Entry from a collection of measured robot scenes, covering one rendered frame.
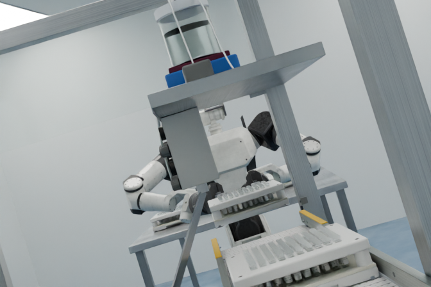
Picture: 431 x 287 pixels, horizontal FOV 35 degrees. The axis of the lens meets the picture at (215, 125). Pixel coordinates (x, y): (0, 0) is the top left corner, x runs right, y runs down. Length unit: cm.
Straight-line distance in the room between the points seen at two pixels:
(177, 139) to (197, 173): 10
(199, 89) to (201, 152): 42
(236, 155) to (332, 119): 395
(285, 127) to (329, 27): 474
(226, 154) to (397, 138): 189
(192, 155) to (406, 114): 93
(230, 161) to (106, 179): 447
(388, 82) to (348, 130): 575
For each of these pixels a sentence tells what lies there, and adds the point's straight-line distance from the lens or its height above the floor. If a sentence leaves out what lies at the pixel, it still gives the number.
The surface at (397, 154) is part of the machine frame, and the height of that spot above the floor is 114.
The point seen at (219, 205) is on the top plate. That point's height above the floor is 104.
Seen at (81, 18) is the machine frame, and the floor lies 170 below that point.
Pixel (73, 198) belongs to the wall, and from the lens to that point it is 737.
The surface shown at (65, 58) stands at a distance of 213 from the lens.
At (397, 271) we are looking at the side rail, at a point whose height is 95.
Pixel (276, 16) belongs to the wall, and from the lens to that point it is 678.
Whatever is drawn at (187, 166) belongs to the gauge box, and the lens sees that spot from 179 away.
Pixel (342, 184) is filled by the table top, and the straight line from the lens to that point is 331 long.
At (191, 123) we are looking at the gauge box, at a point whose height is 130.
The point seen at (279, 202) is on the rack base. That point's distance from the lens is 217.
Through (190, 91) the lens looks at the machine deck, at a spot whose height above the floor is 134.
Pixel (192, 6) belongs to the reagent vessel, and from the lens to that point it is 186.
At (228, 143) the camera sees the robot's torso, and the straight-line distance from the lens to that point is 281.
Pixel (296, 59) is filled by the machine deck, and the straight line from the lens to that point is 142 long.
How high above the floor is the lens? 123
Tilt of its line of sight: 1 degrees up
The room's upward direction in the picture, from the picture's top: 17 degrees counter-clockwise
